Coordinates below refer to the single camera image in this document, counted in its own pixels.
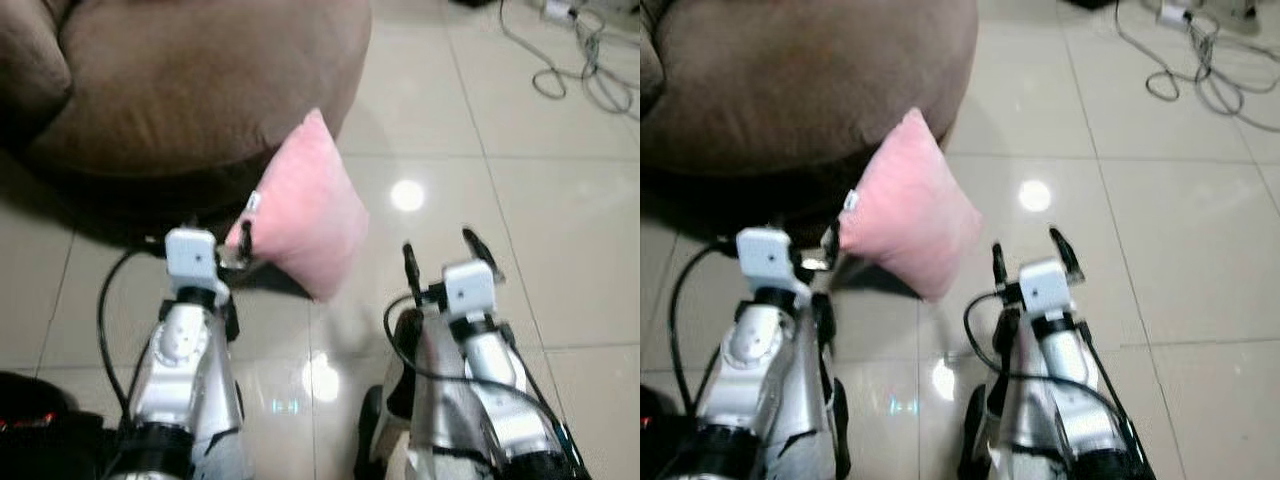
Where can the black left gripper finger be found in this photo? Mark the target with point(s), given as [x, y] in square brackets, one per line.
[246, 240]
[830, 243]

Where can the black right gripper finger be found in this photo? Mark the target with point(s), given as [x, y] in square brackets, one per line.
[480, 250]
[411, 268]
[999, 266]
[1066, 250]

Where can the pink pillow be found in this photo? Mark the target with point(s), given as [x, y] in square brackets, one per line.
[910, 210]
[305, 210]

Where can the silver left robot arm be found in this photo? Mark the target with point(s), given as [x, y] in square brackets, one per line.
[745, 370]
[180, 370]

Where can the brown round sofa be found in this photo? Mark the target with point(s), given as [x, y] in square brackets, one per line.
[180, 90]
[800, 90]

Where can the robot right leg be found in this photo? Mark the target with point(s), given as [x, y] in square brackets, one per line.
[430, 400]
[1010, 410]

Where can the robot leg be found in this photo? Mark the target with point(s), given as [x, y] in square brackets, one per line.
[228, 420]
[812, 400]
[1010, 410]
[430, 400]

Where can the robot left leg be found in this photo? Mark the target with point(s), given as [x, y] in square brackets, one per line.
[812, 400]
[228, 420]

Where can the white power adapter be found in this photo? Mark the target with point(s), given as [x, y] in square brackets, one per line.
[1174, 12]
[558, 10]

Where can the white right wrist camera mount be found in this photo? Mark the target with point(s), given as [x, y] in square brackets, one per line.
[468, 288]
[1045, 290]

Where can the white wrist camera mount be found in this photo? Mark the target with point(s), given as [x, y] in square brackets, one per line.
[765, 255]
[190, 255]
[1045, 290]
[468, 288]

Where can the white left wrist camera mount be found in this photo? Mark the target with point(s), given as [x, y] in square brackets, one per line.
[765, 255]
[190, 255]

